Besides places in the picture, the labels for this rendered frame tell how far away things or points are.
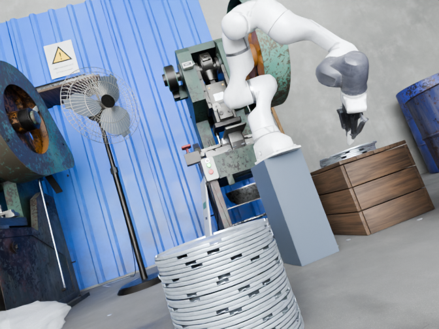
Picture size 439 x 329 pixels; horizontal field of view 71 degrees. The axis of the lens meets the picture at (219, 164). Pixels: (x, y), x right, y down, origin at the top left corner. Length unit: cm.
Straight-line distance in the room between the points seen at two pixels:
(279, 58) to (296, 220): 115
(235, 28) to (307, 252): 90
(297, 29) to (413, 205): 97
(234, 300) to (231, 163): 135
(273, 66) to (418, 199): 112
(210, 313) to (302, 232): 73
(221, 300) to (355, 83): 83
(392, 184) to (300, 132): 207
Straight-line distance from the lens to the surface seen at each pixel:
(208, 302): 67
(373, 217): 156
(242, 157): 194
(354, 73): 115
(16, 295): 228
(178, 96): 237
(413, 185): 171
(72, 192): 352
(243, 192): 201
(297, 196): 132
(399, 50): 448
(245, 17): 125
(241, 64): 138
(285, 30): 121
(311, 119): 367
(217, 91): 223
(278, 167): 131
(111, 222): 336
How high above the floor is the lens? 30
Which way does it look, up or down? 8 degrees up
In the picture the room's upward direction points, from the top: 19 degrees counter-clockwise
